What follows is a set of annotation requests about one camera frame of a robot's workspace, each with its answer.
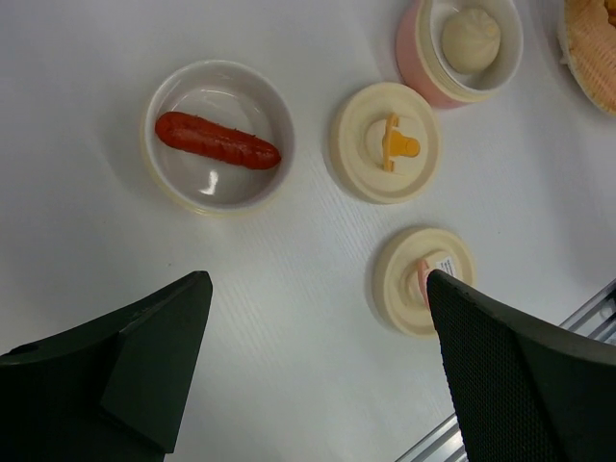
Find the red sausage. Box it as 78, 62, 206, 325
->
154, 112, 282, 170

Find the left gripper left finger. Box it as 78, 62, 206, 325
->
1, 271, 213, 461

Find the orange bowl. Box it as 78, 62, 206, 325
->
140, 60, 295, 216

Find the cream lid pink handle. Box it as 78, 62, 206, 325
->
372, 227, 476, 338

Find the white round bun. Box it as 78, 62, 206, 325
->
441, 8, 501, 75

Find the cream lid orange handle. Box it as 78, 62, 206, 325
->
329, 82, 442, 205

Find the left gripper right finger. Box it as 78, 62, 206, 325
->
425, 269, 616, 462

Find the fish-shaped woven basket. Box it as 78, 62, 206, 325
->
557, 0, 615, 116

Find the pink bowl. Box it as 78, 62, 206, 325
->
395, 0, 524, 109

